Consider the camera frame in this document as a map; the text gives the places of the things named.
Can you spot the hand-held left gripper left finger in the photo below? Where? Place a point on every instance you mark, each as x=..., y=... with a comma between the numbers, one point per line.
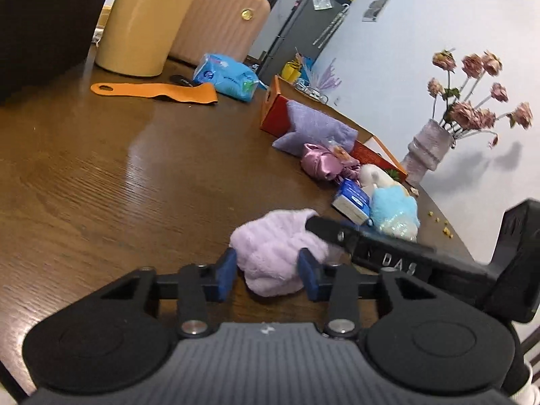
x=225, y=275

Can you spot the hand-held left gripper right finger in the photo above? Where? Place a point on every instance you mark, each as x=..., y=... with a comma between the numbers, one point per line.
x=308, y=277

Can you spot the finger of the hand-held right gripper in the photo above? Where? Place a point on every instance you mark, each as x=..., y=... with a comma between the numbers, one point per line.
x=363, y=227
x=327, y=230

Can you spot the light blue plush toy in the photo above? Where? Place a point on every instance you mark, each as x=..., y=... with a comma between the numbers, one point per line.
x=394, y=213

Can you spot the lilac plush cloth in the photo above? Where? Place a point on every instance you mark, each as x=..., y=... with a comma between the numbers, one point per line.
x=274, y=253

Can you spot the pale yellow plush toy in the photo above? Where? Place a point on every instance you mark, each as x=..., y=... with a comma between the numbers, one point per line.
x=390, y=182

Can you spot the white plush toy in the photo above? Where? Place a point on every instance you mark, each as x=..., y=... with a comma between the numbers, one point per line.
x=368, y=174

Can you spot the pink satin pouch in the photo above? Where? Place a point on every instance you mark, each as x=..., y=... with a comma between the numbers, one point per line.
x=322, y=162

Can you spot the purple towel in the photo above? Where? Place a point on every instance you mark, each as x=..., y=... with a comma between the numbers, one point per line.
x=314, y=128

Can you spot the red cardboard box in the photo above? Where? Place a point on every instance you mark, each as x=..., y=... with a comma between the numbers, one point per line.
x=276, y=109

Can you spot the person's right forearm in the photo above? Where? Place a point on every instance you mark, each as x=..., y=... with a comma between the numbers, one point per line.
x=525, y=384

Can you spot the blue tissue pack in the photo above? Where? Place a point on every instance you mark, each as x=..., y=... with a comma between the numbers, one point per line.
x=352, y=198

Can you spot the scattered yellow crumbs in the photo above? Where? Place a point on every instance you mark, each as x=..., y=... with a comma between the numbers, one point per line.
x=445, y=230

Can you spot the orange snack packet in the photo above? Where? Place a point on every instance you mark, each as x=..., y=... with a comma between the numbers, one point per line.
x=338, y=149

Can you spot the pink ribbed vase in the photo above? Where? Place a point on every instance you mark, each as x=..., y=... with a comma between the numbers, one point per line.
x=426, y=152

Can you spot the purple feather flowers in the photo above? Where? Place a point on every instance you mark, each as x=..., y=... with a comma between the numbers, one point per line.
x=327, y=76

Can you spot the dried pink roses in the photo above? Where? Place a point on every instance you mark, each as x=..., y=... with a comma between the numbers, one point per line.
x=468, y=114

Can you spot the blue wet wipes packet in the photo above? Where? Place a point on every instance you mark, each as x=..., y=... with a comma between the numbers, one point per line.
x=225, y=74

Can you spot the small black object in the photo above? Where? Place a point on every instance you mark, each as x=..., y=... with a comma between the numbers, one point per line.
x=181, y=80

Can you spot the grey refrigerator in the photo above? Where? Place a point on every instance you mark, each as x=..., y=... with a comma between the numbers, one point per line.
x=299, y=29

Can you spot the pink ribbed suitcase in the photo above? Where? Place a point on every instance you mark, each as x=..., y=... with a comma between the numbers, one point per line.
x=219, y=21

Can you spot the yellow cylindrical container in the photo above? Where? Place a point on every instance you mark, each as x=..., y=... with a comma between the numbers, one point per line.
x=135, y=25

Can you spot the black paper bag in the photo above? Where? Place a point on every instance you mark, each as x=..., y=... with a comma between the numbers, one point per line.
x=42, y=29

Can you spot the wall picture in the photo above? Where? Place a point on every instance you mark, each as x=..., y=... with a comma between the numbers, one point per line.
x=375, y=9

